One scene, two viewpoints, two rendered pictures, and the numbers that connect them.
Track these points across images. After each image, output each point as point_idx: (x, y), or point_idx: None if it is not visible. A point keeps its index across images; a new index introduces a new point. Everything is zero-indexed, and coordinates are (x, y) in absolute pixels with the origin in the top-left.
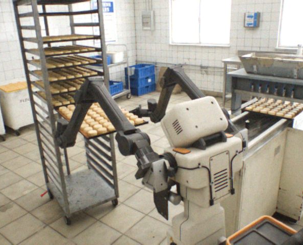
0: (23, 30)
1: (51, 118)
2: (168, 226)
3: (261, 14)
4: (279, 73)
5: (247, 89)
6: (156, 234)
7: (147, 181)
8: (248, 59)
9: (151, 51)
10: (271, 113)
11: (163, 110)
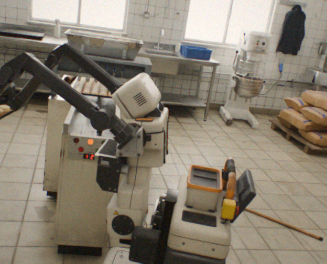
0: None
1: None
2: (6, 248)
3: None
4: (108, 54)
5: (72, 70)
6: None
7: (126, 151)
8: (76, 37)
9: None
10: (104, 94)
11: (32, 94)
